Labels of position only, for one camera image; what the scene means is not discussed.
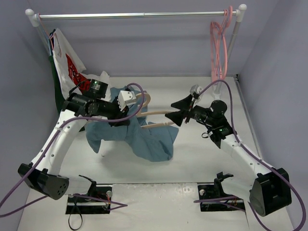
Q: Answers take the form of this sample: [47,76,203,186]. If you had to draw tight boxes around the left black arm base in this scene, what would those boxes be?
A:
[65,175,113,214]

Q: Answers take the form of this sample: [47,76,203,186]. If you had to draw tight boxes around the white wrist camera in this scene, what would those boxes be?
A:
[117,90,137,111]
[190,84,203,100]

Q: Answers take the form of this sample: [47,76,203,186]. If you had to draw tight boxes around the pink wire hangers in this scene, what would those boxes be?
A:
[210,6,233,82]

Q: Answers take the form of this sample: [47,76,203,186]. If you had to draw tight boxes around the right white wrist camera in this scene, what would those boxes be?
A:
[190,84,203,100]

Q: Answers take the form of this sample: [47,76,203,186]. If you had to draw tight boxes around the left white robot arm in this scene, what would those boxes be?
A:
[18,80,136,202]

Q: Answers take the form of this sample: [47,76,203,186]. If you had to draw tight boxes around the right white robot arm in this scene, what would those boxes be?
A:
[165,95,292,217]

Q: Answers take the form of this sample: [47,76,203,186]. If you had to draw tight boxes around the dark green garment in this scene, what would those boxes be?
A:
[49,55,65,114]

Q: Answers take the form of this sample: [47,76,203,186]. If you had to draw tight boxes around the white t shirt red print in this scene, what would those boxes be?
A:
[52,28,111,101]

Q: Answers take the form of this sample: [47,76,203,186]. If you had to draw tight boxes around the silver clothes rail rack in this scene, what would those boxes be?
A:
[25,3,248,96]

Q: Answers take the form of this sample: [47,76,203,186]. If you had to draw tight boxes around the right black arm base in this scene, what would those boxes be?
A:
[197,172,245,212]

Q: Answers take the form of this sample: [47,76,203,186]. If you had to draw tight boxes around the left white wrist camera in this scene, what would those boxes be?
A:
[117,90,137,111]

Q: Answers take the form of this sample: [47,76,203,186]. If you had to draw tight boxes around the teal blue t shirt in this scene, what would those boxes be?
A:
[85,84,180,163]

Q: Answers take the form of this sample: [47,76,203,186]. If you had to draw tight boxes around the beige wooden hanger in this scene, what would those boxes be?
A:
[129,91,175,131]

